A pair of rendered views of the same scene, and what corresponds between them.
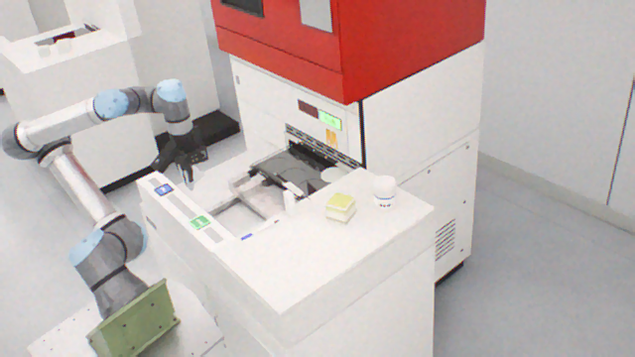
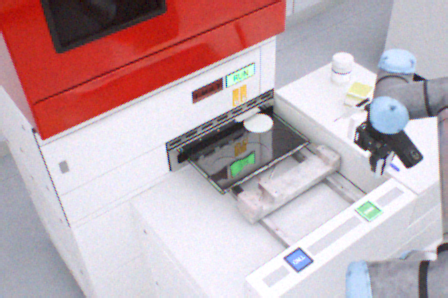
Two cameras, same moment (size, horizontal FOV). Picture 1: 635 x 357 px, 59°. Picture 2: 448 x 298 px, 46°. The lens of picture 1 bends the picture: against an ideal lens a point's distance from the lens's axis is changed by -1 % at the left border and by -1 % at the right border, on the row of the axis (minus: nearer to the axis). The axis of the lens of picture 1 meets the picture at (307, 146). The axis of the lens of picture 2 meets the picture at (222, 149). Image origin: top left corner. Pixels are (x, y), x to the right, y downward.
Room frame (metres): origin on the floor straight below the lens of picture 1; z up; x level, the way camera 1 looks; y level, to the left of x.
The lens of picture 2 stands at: (1.84, 1.31, 2.10)
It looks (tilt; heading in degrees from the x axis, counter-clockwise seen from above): 43 degrees down; 271
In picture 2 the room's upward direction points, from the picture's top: 3 degrees counter-clockwise
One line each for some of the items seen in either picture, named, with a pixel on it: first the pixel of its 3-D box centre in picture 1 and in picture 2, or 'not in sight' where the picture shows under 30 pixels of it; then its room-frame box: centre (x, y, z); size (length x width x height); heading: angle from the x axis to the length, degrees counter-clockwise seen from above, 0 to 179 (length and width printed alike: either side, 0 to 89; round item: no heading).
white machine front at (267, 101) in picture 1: (292, 115); (174, 125); (2.02, 0.05, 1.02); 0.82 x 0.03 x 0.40; 36
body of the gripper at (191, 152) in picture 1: (187, 146); (379, 129); (1.48, 0.36, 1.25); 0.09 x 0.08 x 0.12; 126
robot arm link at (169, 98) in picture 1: (172, 100); (394, 77); (1.48, 0.37, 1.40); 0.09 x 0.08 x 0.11; 71
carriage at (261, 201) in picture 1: (264, 203); (289, 185); (1.66, 0.18, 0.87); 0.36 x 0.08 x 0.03; 36
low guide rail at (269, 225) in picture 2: (250, 190); (249, 206); (1.79, 0.23, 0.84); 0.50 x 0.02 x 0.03; 126
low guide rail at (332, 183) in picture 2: not in sight; (312, 167); (1.57, 0.08, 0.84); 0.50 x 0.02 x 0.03; 126
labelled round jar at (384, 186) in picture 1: (384, 193); (341, 69); (1.44, -0.23, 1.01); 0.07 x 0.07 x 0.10
